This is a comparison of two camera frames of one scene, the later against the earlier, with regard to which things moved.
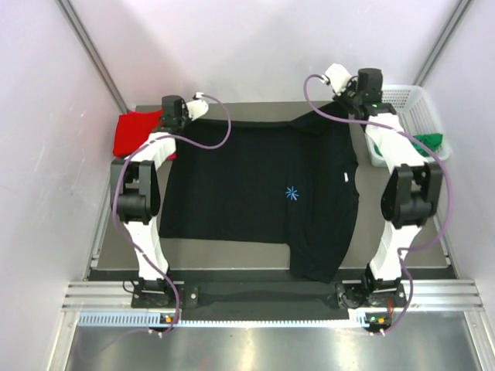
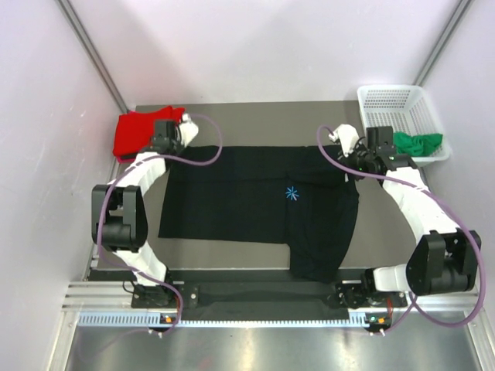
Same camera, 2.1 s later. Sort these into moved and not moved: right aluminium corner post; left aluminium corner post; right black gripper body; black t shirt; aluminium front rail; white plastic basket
Moved: right black gripper body; black t shirt
Not moved: white plastic basket; left aluminium corner post; aluminium front rail; right aluminium corner post
